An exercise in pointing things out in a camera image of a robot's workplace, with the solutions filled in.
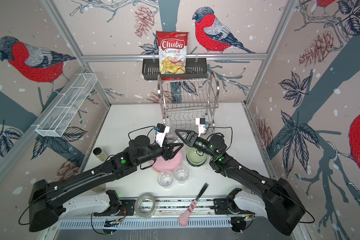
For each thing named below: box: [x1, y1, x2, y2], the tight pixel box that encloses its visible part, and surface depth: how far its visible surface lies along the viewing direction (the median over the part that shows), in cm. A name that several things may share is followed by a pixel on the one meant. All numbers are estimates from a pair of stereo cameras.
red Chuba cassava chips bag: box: [156, 30, 189, 75], surface depth 86 cm
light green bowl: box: [186, 147, 207, 166], surface depth 83 cm
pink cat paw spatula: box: [178, 182, 209, 227], surface depth 73 cm
